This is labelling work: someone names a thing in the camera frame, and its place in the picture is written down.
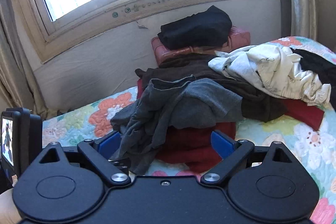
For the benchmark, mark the cream white garment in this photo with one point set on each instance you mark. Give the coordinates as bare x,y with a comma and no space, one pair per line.
275,66

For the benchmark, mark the beige curtain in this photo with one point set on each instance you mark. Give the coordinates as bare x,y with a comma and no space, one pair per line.
10,69

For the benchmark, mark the person's left forearm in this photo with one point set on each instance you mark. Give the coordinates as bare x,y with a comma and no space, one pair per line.
8,208

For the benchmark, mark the grey shirt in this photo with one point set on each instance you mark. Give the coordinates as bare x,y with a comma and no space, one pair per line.
183,106

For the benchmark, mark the floral quilt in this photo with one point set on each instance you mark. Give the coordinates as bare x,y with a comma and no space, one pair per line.
288,140

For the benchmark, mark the red knit sweater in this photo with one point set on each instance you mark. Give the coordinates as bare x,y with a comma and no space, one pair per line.
194,145

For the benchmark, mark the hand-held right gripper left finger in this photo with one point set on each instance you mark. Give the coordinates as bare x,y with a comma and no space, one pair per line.
109,142

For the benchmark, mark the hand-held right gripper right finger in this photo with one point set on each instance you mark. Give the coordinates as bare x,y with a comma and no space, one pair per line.
221,144

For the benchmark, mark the brown garment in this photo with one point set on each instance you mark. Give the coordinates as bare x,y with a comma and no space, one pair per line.
183,66

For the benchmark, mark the pink case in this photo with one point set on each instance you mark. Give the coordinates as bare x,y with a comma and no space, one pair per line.
240,37

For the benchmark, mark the folded black garment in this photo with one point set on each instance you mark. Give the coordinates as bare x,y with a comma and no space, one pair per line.
197,27

